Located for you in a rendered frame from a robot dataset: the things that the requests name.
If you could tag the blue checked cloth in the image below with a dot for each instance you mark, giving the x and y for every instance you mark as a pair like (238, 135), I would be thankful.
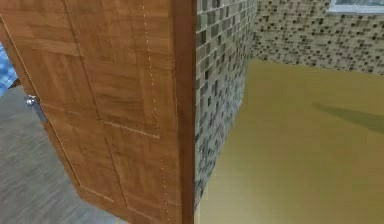
(6, 70)

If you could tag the brown wooden room door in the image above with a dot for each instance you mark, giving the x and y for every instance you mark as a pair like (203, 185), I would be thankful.
(110, 83)

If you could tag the white framed window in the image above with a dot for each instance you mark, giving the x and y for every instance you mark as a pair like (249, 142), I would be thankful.
(356, 5)

